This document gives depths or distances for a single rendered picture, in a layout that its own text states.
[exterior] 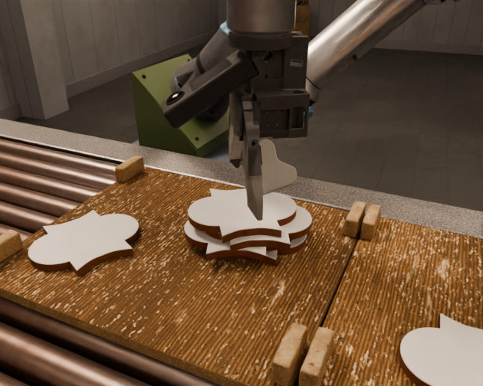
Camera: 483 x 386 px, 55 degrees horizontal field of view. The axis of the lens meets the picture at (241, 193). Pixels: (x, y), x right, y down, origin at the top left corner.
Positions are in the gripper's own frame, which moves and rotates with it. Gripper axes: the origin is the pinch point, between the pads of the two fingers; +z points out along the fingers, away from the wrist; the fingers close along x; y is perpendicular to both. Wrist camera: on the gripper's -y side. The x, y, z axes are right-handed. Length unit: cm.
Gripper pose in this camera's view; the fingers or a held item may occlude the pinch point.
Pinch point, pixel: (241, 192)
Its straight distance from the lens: 60.1
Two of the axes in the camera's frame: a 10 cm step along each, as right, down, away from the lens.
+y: 9.8, -0.9, 1.6
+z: 0.0, 8.8, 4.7
